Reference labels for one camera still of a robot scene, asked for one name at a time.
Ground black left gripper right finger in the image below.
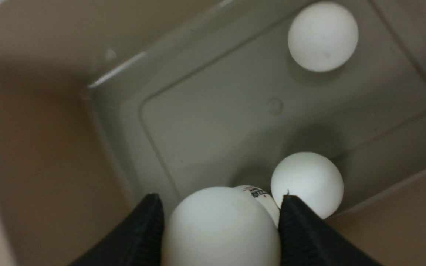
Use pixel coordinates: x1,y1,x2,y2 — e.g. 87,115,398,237
278,195,381,266

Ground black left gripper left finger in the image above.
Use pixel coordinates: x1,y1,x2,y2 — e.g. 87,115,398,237
70,193,165,266

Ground white plain ball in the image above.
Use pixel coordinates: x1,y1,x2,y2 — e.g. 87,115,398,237
270,152,344,219
287,1,359,72

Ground white ball logo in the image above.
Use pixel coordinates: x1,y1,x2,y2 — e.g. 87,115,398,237
233,185,280,227
160,187,281,266

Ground tan plastic storage bin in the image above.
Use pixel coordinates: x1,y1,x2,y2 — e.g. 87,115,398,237
0,0,426,266

